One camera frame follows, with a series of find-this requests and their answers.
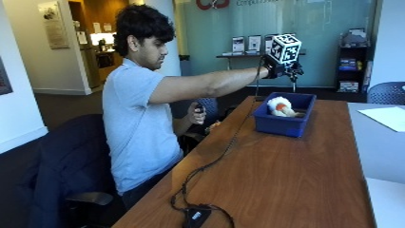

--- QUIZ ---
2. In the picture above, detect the office chair with dark jacket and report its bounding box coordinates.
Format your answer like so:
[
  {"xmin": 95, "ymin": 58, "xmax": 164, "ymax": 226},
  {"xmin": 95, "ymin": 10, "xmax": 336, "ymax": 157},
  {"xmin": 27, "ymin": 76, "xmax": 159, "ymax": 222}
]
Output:
[{"xmin": 22, "ymin": 113, "xmax": 128, "ymax": 228}]

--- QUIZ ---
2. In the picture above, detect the framed wall poster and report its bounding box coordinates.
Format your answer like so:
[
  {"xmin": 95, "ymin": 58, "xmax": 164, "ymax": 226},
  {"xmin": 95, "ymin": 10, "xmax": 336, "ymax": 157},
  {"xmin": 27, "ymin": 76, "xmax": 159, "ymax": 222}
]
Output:
[{"xmin": 38, "ymin": 0, "xmax": 71, "ymax": 50}]

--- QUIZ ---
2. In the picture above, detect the standing brochure display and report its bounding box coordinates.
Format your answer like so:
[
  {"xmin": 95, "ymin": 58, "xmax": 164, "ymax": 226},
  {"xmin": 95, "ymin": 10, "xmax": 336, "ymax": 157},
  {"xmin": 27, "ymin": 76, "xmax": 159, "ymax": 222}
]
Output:
[
  {"xmin": 247, "ymin": 34, "xmax": 264, "ymax": 54},
  {"xmin": 231, "ymin": 35, "xmax": 246, "ymax": 54},
  {"xmin": 264, "ymin": 33, "xmax": 276, "ymax": 54}
]

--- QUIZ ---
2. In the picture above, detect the the person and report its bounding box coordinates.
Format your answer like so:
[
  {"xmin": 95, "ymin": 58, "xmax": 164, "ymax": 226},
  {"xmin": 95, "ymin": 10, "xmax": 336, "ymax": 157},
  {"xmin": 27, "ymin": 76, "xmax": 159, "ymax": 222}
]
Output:
[{"xmin": 102, "ymin": 3, "xmax": 271, "ymax": 210}]

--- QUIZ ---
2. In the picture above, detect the black cable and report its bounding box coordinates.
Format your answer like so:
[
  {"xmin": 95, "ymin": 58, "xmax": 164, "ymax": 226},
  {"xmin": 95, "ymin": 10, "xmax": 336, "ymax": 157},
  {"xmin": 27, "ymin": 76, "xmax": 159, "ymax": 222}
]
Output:
[{"xmin": 170, "ymin": 55, "xmax": 268, "ymax": 228}]

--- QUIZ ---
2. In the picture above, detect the black hub box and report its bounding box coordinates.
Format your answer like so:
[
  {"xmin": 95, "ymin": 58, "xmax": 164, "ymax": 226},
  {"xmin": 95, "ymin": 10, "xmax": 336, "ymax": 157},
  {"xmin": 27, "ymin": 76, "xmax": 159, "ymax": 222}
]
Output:
[{"xmin": 183, "ymin": 204, "xmax": 214, "ymax": 228}]

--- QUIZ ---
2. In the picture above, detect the blue plastic bin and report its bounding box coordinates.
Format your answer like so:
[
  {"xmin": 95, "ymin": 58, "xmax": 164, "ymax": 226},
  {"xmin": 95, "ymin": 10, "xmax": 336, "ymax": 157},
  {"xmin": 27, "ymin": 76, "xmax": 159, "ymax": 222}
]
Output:
[{"xmin": 252, "ymin": 91, "xmax": 318, "ymax": 139}]

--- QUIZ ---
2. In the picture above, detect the white and orange soft toy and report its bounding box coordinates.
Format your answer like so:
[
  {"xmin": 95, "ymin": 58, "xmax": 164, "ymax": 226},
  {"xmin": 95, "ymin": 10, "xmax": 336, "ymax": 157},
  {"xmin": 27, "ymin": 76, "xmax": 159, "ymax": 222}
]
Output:
[{"xmin": 266, "ymin": 96, "xmax": 307, "ymax": 119}]

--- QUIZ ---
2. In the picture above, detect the grey table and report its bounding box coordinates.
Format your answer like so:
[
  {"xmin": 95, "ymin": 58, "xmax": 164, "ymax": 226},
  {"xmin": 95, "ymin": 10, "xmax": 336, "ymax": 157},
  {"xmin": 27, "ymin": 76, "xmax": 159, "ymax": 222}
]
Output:
[{"xmin": 347, "ymin": 102, "xmax": 405, "ymax": 228}]

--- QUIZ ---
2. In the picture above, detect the dark picture frame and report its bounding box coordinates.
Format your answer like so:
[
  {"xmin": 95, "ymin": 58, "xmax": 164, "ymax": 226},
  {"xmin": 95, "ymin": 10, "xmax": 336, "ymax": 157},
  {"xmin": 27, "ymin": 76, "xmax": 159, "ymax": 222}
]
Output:
[{"xmin": 0, "ymin": 56, "xmax": 14, "ymax": 96}]

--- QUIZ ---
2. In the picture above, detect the white marker cube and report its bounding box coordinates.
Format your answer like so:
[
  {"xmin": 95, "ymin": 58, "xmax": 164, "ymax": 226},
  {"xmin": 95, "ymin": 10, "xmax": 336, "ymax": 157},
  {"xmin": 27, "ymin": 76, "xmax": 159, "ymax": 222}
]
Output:
[{"xmin": 268, "ymin": 33, "xmax": 304, "ymax": 66}]

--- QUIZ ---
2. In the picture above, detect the white paper sheet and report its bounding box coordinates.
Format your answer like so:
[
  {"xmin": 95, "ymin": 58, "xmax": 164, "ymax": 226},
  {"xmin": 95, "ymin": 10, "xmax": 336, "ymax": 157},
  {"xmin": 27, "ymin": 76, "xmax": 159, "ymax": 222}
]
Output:
[{"xmin": 357, "ymin": 105, "xmax": 405, "ymax": 133}]

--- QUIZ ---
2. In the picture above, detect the blue mesh chair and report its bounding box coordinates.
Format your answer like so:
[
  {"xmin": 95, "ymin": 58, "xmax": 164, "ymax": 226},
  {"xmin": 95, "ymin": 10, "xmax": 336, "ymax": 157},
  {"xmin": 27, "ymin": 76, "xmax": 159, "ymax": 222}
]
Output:
[{"xmin": 367, "ymin": 81, "xmax": 405, "ymax": 105}]

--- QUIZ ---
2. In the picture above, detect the black shelf with booklets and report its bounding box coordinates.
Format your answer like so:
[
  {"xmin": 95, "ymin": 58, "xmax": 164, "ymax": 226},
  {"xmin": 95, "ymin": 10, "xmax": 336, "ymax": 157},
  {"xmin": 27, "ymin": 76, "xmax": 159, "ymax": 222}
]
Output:
[{"xmin": 335, "ymin": 28, "xmax": 375, "ymax": 94}]

